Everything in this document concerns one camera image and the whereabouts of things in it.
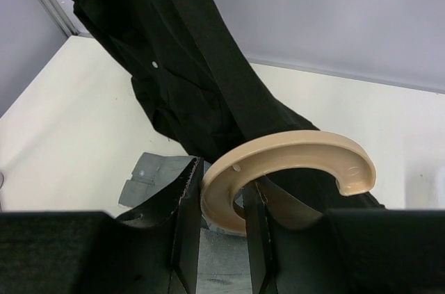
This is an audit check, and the black shirt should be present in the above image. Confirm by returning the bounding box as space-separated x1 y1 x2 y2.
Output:
37 0 387 211

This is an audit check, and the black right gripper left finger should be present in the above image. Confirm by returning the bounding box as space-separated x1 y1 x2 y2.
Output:
1 158 204 293

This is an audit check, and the beige plastic hanger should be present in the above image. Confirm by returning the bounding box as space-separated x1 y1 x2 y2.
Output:
200 130 376 235

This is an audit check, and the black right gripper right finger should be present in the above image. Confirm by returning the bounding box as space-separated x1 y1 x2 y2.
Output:
243 179 444 293

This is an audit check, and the grey shirt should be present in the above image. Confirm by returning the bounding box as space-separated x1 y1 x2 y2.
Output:
118 152 252 293

